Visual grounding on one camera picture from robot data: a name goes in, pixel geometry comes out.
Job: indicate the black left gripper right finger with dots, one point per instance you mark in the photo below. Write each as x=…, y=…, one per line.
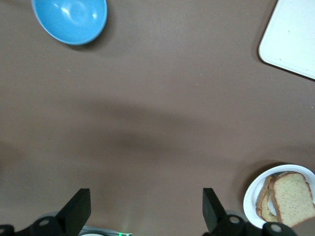
x=211, y=209

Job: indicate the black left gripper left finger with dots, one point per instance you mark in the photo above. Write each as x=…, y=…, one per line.
x=73, y=211

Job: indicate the white round plate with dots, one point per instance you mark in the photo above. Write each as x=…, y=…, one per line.
x=251, y=199

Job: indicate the cream bear print tray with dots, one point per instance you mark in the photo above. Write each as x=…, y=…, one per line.
x=292, y=37

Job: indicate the blue bowl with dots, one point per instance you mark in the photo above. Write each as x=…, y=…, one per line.
x=71, y=19

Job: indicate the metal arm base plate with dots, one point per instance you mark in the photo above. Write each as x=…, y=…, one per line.
x=105, y=232

